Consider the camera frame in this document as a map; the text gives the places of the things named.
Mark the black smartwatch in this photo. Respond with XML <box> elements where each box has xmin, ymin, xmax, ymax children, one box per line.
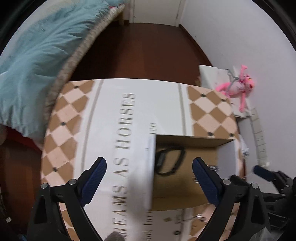
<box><xmin>154</xmin><ymin>146</ymin><xmax>186</xmax><ymax>177</ymax></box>

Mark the white power strip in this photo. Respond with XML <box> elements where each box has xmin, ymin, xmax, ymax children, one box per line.
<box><xmin>250</xmin><ymin>108</ymin><xmax>270</xmax><ymax>168</ymax></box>

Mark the pink panther plush toy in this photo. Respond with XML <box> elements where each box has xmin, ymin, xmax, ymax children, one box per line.
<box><xmin>215</xmin><ymin>65</ymin><xmax>255</xmax><ymax>113</ymax></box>

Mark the white cardboard box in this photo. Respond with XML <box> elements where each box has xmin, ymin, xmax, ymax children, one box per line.
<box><xmin>130</xmin><ymin>135</ymin><xmax>239</xmax><ymax>212</ymax></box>

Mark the white box under plush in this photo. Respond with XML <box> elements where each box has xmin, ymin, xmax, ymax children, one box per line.
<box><xmin>199</xmin><ymin>65</ymin><xmax>250</xmax><ymax>118</ymax></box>

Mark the printed checkered table mat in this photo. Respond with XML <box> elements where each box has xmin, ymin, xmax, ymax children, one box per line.
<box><xmin>41</xmin><ymin>79</ymin><xmax>242</xmax><ymax>240</ymax></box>

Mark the bed mattress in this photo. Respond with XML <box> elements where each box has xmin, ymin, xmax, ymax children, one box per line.
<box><xmin>43</xmin><ymin>4</ymin><xmax>125</xmax><ymax>125</ymax></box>

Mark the teal blue duvet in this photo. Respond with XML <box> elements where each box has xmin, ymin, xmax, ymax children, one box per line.
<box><xmin>1</xmin><ymin>1</ymin><xmax>125</xmax><ymax>142</ymax></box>

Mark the white door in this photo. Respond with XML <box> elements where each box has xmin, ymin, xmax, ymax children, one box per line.
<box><xmin>129</xmin><ymin>0</ymin><xmax>185</xmax><ymax>26</ymax></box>

